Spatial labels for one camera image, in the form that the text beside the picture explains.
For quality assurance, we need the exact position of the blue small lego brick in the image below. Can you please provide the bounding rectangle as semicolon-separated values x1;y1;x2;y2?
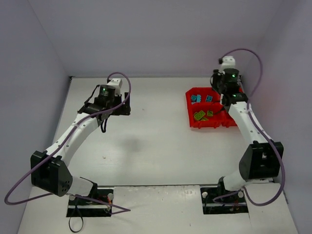
191;95;197;102

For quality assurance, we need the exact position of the green long lego brick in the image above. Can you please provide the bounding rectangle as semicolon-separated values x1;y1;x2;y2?
193;110;206;121

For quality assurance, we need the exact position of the blue oval lego brick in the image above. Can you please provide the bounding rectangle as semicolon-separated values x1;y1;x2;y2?
205;95;213;102

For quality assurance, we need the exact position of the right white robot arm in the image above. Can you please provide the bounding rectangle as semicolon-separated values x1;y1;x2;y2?
211;68;284;191

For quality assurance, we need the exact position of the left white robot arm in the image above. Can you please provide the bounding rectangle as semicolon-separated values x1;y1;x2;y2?
31;78;131;197

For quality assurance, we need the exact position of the red compartment tray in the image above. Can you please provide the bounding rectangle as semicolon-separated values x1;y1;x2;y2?
185;87;237;129

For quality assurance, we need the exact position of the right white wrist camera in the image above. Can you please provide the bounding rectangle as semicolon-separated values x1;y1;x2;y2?
218;56;236;73

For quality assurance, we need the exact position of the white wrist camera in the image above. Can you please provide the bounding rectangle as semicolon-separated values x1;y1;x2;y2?
218;56;236;73
107;78;123;96

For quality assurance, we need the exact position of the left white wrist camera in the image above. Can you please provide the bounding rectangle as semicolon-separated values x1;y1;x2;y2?
107;78;123;96

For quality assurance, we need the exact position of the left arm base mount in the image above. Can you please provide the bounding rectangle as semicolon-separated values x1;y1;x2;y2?
66;188;114;217

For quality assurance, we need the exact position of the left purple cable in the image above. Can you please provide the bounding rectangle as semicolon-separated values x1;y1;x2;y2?
4;72;132;215

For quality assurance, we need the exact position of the purple cable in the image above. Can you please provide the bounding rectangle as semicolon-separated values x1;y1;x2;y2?
213;48;286;207
4;72;132;215

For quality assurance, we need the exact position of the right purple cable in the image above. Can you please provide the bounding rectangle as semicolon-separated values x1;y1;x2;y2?
213;48;286;207

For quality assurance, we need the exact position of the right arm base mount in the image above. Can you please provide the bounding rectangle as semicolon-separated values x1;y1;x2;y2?
200;177;249;215

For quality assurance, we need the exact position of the black loop cable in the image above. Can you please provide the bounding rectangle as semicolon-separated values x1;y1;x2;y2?
68;202;84;232

